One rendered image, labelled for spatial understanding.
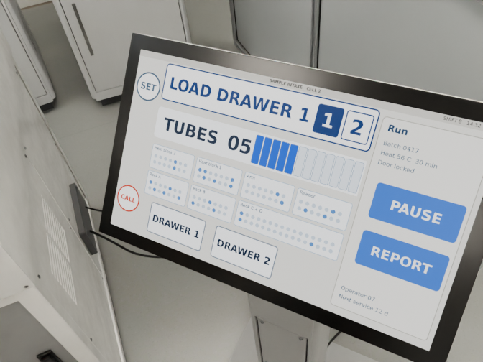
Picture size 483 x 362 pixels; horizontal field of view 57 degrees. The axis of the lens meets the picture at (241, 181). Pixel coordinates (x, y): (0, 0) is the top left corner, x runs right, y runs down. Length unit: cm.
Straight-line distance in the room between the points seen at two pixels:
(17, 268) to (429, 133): 70
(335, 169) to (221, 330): 118
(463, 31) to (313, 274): 84
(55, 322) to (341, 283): 67
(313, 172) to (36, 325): 72
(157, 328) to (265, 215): 118
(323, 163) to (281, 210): 8
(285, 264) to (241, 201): 10
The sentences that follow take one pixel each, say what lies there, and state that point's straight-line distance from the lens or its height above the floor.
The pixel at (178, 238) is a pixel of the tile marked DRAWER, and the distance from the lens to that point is 65.
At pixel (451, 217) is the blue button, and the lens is 55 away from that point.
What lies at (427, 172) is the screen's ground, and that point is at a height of 113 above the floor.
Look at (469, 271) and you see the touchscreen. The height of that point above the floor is 106.
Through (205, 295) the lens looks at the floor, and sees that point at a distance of 174.
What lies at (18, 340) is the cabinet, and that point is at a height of 63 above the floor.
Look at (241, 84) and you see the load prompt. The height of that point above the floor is 117.
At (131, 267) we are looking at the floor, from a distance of 187.
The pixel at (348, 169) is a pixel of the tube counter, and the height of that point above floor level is 112.
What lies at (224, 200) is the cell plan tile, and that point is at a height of 105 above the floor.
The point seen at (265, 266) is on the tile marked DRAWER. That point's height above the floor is 100.
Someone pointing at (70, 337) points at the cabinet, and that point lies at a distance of 113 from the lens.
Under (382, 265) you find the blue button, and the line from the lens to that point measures 57.
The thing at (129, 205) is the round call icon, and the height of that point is 101.
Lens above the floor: 151
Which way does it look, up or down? 48 degrees down
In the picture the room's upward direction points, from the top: 7 degrees counter-clockwise
